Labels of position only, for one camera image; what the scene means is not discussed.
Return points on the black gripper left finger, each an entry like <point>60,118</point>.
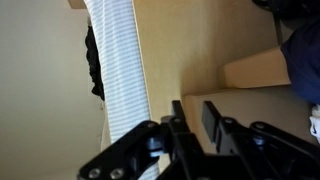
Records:
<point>133,156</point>

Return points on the black hanging cloth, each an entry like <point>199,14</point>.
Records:
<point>95,63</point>

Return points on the white ribbed panel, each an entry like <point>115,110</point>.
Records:
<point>120,73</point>

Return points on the white crumpled cloth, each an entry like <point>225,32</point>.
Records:
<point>316,123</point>

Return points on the navy blue cloth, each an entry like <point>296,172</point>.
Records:
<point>305,63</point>

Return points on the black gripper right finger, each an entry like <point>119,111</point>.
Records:
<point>266,150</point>

